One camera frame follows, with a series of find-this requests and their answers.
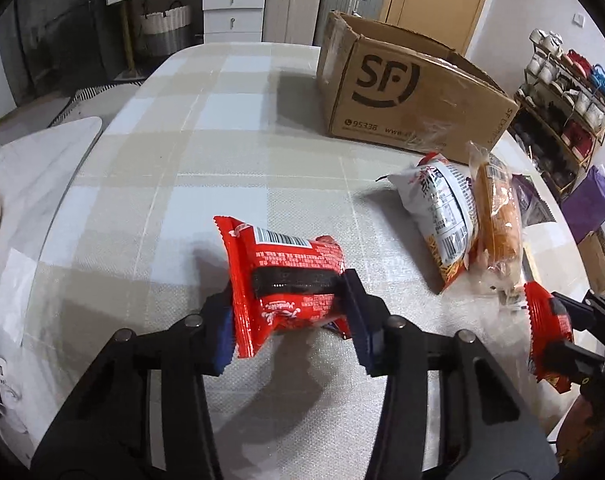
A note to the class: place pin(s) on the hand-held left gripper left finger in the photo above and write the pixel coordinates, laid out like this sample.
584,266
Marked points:
222,330

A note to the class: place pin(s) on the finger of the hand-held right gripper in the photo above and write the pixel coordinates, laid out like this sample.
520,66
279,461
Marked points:
572,360
577,310

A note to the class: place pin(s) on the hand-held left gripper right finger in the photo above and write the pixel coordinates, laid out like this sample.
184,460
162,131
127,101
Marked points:
365,330

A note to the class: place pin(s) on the red chip packet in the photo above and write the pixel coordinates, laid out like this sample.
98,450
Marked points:
542,310

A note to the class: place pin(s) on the red cookie packet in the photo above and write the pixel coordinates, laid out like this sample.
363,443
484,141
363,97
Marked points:
282,280

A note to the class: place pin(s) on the white red noodle snack packet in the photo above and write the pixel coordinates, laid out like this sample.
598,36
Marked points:
442,200

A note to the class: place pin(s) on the brown cardboard box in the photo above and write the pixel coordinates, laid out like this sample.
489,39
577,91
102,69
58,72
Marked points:
407,110

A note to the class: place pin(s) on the person's right hand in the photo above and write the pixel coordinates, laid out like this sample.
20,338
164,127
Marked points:
579,425

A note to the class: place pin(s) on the brown carton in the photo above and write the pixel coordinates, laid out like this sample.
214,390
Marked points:
594,260

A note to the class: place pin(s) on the purple bag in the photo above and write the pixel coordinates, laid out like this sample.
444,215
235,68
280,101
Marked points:
592,205

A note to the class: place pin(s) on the purple snack packet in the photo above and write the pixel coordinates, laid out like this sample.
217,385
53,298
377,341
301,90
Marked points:
529,202

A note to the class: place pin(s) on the orange bread packet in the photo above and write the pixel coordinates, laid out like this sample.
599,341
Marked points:
497,210

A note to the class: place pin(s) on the beige checked tablecloth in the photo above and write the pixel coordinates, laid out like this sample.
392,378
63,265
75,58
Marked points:
182,185

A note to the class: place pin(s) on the wooden shoe rack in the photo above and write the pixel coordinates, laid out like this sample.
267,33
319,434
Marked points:
602,135

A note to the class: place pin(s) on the white marble side table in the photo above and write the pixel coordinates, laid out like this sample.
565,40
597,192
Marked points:
32,170

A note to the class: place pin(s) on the black white patterned rug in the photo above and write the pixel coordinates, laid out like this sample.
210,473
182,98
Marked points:
82,100

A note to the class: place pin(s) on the woven laundry basket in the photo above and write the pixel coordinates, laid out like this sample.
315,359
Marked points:
162,25

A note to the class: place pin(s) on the white drawer desk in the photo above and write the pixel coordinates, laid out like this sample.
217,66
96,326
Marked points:
232,0

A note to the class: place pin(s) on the wooden door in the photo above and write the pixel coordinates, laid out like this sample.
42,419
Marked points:
442,5

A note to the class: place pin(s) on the beige suitcase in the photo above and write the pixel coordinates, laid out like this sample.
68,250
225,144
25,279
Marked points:
292,0

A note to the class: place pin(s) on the white light switch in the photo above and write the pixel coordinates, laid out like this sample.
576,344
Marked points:
579,19

